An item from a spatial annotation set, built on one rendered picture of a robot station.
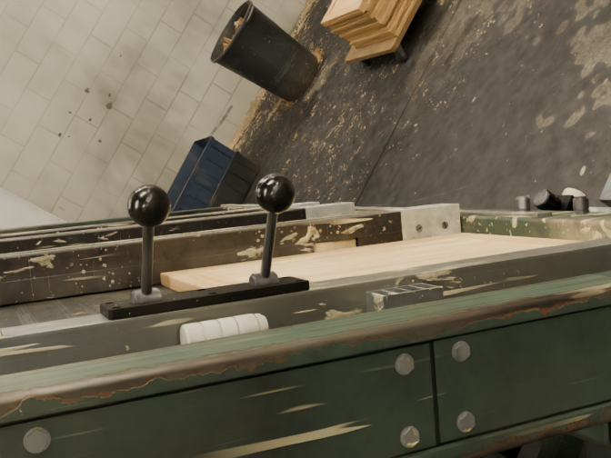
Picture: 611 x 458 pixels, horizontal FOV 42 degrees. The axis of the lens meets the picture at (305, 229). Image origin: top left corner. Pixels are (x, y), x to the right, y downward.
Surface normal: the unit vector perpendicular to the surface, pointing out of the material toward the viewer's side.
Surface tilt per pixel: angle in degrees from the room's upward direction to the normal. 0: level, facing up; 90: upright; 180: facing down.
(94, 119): 90
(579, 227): 34
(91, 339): 90
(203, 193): 90
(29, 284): 90
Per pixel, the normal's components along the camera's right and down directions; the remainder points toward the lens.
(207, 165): 0.43, 0.00
